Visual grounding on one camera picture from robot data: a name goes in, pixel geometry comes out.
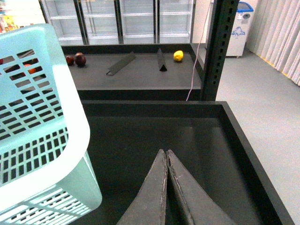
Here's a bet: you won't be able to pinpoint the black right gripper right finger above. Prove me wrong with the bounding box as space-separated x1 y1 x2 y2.
166 150 236 225

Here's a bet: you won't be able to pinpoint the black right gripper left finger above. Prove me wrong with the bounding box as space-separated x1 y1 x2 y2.
117 150 168 225

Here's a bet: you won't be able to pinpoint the light blue plastic basket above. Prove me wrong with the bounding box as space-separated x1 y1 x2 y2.
0 23 102 225

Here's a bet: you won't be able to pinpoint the dark red apple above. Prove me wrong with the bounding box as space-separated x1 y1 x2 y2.
74 52 86 67

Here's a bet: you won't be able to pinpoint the black near display tray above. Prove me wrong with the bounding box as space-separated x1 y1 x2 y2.
76 100 293 225

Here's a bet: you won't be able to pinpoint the black display tray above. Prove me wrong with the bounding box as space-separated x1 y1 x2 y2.
62 44 203 101
76 100 293 225

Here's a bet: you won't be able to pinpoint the black far display tray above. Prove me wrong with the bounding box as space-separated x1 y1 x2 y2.
62 44 203 101

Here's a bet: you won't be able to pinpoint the black triangular divider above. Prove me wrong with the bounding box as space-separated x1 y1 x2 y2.
157 48 167 72

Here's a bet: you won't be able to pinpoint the flat black divider plate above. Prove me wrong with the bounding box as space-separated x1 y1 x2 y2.
106 52 136 76

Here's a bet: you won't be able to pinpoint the yellow lemon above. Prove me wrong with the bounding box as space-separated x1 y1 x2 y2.
173 50 184 62

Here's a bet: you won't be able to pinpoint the small red fruit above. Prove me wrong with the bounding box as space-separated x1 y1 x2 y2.
66 55 75 66

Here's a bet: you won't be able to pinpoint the orange tomato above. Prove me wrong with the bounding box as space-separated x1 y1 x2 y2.
24 64 43 74

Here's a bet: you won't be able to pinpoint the white vertical blinds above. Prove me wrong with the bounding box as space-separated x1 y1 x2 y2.
246 0 300 85

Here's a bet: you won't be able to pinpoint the glass door refrigerator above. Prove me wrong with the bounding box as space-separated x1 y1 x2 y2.
39 0 195 46

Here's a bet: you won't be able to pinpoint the white chest freezer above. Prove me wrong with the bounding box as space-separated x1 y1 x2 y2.
226 1 254 58

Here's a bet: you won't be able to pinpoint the shelf with bottles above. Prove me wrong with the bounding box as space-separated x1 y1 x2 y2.
0 0 46 33

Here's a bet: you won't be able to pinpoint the pink cable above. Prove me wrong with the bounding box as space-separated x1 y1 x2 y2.
186 0 214 102

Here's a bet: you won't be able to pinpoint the dark metal shelf post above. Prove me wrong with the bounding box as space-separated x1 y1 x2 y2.
200 0 239 101

